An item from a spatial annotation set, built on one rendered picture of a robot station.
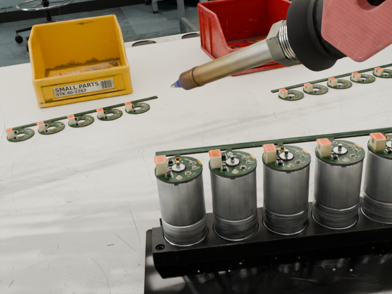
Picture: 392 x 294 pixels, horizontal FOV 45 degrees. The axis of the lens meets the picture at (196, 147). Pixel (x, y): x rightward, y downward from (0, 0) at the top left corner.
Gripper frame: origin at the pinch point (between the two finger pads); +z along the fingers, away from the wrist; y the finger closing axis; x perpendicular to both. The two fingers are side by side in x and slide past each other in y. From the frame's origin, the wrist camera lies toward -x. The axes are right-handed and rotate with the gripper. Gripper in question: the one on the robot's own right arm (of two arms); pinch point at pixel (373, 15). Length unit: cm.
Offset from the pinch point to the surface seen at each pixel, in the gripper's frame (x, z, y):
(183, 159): -4.6, 12.5, -1.4
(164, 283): -1.0, 16.3, 2.3
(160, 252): -2.3, 15.9, 1.4
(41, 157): -17.5, 26.3, -2.5
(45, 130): -20.8, 27.8, -5.4
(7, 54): -235, 226, -138
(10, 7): -322, 258, -197
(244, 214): -0.4, 13.1, -2.1
